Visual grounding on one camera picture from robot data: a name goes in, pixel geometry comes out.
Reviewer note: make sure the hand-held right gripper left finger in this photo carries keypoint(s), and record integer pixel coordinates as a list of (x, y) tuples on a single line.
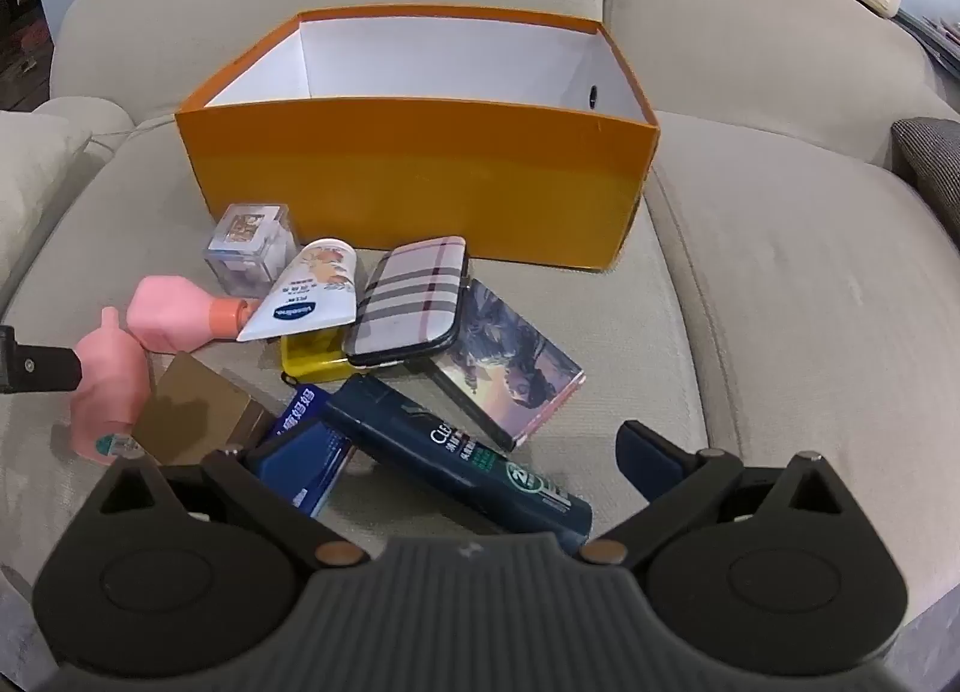
[(259, 486)]

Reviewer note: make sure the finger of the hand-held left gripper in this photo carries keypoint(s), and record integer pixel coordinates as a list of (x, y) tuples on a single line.
[(37, 366)]

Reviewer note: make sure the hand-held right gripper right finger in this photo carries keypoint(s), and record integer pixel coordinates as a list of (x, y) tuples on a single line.
[(649, 459)]

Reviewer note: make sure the pink spouted bottle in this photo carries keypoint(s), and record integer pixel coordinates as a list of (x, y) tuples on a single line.
[(112, 377)]

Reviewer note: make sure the pink bottle with orange cap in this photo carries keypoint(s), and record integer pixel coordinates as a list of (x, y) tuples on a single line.
[(169, 313)]

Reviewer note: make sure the dark blue shampoo bottle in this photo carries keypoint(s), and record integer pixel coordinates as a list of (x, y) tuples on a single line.
[(450, 452)]

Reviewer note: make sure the white hand cream tube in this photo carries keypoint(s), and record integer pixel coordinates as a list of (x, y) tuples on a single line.
[(307, 287)]

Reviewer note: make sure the plaid hard case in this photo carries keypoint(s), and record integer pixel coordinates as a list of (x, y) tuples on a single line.
[(409, 302)]

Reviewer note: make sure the clear plastic cube box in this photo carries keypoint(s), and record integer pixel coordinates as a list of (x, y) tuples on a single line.
[(244, 242)]

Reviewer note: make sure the orange cardboard box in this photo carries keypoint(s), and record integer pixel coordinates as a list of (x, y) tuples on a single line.
[(412, 167)]

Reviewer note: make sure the blue and white packet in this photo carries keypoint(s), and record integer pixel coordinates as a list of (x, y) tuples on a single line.
[(300, 411)]

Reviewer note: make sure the brown cardboard box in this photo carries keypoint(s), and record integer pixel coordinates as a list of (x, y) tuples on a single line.
[(195, 407)]

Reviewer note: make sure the yellow plastic item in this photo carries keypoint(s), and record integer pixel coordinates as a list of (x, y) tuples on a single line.
[(311, 361)]

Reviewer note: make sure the illustrated flat box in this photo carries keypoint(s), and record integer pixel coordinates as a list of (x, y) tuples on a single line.
[(502, 362)]

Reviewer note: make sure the beige sofa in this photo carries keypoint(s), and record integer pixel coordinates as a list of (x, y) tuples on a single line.
[(787, 287)]

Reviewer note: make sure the dark furniture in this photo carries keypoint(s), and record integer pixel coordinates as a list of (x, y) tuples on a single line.
[(19, 25)]

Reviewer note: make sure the grey textured cushion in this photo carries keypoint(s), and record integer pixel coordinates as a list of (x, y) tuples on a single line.
[(934, 167)]

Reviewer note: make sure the stack of magazines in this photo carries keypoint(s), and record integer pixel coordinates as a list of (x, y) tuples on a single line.
[(937, 32)]

